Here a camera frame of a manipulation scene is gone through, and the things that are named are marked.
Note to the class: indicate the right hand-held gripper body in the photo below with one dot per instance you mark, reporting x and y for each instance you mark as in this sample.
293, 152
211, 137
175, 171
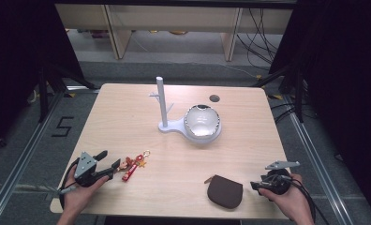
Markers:
277, 184

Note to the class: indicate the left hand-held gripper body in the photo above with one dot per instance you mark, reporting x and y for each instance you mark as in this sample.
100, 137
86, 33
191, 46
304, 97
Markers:
84, 165

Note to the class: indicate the person's right hand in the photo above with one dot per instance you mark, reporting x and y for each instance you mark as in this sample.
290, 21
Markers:
294, 200

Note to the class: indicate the person's left hand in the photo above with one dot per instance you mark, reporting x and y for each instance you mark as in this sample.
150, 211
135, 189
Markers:
77, 197

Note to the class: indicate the brown coin purse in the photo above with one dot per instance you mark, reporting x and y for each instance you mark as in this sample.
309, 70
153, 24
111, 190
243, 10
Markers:
225, 192

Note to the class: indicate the white branched jewelry stand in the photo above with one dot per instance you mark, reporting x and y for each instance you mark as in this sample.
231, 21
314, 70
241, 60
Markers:
163, 106

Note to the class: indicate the black metal stand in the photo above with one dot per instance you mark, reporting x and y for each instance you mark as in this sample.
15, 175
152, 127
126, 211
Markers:
43, 93
298, 93

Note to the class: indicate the dark round table grommet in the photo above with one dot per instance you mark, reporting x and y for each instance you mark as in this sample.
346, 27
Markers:
214, 98

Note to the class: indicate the black curtain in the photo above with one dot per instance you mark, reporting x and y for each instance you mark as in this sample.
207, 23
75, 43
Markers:
343, 78
15, 62

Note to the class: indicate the light wooden shelf unit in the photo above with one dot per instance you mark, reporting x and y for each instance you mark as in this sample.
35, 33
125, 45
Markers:
174, 18

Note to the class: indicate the aluminium floor rail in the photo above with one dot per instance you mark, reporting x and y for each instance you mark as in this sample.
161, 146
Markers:
21, 162
318, 162

